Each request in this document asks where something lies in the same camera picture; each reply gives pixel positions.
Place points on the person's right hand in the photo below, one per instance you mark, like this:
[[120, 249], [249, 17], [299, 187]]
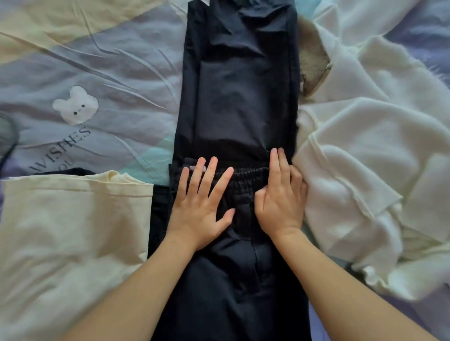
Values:
[[281, 207]]

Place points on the person's left hand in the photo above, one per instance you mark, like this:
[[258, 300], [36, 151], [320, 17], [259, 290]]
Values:
[[197, 210]]

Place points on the person's left thumb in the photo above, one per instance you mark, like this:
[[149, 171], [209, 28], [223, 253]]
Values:
[[226, 217]]

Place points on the person's left little finger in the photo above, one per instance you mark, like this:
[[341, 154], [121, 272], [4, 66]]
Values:
[[182, 186]]

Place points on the person's left middle finger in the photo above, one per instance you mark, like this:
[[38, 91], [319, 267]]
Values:
[[208, 175]]

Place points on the person's right little finger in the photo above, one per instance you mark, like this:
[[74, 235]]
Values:
[[303, 193]]

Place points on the person's right middle finger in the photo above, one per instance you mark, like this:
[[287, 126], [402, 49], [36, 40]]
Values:
[[284, 168]]

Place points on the person's right thumb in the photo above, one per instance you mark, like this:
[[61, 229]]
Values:
[[260, 202]]

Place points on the black trousers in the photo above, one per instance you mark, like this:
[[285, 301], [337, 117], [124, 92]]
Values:
[[239, 87]]

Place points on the person's left forearm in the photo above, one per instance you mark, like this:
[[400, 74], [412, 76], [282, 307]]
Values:
[[140, 291]]

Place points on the person's right forearm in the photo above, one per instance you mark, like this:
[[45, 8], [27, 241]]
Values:
[[334, 291]]

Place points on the small pink waistband label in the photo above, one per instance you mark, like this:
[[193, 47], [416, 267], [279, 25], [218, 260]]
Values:
[[197, 168]]

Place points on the white fleece garment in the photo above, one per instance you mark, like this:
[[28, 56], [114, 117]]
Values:
[[369, 158]]

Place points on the dark garment edge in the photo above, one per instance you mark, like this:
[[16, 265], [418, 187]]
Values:
[[75, 171]]

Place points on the beige fuzzy fabric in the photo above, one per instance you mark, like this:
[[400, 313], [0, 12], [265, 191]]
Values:
[[311, 63]]

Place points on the cream cotton garment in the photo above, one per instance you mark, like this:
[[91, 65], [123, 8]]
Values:
[[70, 246]]

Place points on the pastel bear print bed sheet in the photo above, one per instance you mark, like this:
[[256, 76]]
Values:
[[105, 70]]

